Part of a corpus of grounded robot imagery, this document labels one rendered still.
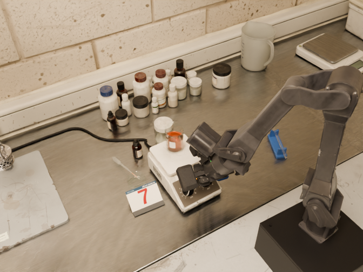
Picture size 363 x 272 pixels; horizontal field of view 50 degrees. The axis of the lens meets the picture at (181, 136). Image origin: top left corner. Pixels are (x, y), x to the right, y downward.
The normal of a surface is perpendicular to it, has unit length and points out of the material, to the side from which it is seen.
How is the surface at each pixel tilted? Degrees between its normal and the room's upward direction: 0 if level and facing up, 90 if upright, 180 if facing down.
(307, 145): 0
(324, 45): 0
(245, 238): 0
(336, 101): 86
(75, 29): 90
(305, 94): 96
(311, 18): 90
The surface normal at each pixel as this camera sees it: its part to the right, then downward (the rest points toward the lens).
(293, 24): 0.50, 0.60
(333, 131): -0.46, 0.58
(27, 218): -0.02, -0.71
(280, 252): -0.86, 0.36
